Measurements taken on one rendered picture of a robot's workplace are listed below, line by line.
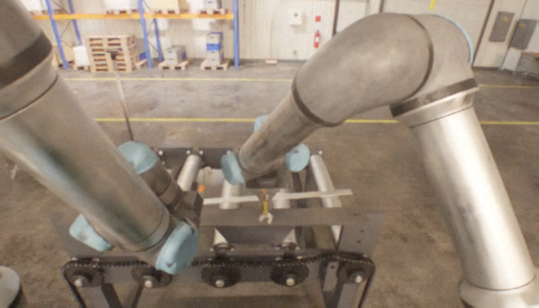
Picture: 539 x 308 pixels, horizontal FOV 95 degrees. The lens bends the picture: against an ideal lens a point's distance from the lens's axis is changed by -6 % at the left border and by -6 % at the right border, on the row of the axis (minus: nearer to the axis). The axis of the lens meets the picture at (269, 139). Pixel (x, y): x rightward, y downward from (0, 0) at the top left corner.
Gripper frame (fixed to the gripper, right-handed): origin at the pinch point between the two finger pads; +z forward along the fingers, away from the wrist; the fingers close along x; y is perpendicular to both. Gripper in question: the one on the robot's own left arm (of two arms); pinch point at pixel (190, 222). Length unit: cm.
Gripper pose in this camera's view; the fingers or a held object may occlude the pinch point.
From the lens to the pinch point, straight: 77.6
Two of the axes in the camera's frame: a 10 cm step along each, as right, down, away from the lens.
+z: 1.5, 6.4, 7.6
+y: 0.8, -7.7, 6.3
